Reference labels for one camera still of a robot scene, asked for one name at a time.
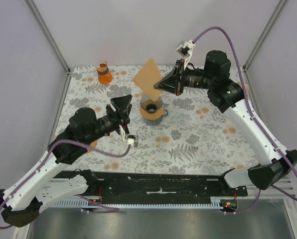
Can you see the brown paper coffee filter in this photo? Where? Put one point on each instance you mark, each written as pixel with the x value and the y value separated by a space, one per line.
pixel 147 77

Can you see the glass coffee server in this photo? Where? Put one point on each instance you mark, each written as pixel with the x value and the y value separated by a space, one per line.
pixel 154 118

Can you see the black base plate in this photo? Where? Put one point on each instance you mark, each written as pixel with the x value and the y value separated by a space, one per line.
pixel 135 188

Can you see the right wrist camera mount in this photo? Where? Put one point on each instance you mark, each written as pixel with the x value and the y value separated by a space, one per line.
pixel 185 49

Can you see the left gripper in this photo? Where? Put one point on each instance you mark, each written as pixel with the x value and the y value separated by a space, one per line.
pixel 123 104

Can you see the orange glass dripper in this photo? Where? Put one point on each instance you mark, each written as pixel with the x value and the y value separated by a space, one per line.
pixel 104 75

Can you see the clear glass dripper cone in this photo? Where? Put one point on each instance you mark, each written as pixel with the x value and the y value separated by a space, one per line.
pixel 149 105

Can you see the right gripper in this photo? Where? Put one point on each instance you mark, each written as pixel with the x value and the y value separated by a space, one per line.
pixel 173 82

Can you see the floral table mat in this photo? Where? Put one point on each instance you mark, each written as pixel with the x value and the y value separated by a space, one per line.
pixel 177 134

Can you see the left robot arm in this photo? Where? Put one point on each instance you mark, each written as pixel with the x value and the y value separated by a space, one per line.
pixel 21 203

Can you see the blue cable duct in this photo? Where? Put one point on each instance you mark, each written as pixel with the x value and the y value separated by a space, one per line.
pixel 206 203

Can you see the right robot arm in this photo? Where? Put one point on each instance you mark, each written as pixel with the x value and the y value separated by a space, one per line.
pixel 274 159

